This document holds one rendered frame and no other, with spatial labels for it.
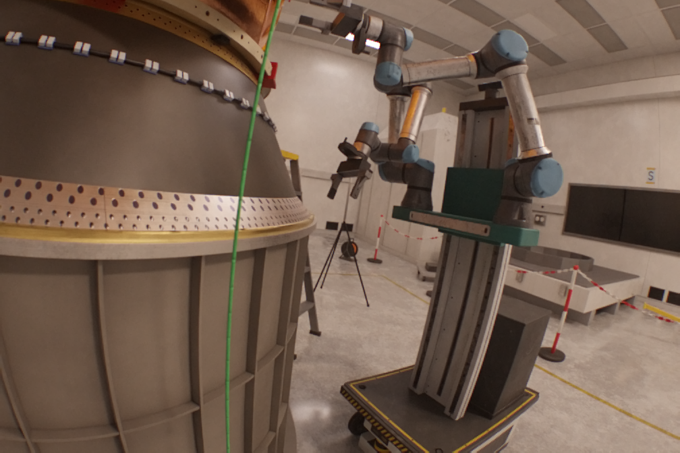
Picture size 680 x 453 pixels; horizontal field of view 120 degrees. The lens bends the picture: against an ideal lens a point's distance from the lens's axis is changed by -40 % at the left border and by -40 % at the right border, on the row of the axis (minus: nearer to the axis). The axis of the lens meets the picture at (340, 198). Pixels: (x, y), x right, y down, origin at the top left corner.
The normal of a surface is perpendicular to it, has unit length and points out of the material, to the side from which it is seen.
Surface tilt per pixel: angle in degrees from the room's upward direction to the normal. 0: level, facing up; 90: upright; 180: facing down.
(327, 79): 90
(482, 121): 90
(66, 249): 90
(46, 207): 43
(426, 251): 90
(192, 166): 62
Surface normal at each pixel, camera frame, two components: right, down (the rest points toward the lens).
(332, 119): 0.34, 0.07
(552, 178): 0.00, 0.15
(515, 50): -0.06, -0.11
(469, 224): -0.84, -0.11
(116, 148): 0.76, -0.35
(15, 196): 0.57, -0.64
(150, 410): 0.80, 0.13
